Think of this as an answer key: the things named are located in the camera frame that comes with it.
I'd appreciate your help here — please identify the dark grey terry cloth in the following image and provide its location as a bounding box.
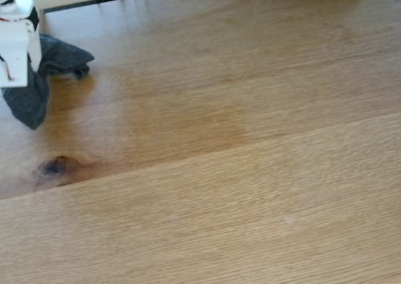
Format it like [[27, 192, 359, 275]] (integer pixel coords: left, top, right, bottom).
[[1, 32, 95, 130]]

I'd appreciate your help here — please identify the red white black servo wire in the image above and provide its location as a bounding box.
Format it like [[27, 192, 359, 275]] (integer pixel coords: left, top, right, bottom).
[[0, 16, 16, 82]]

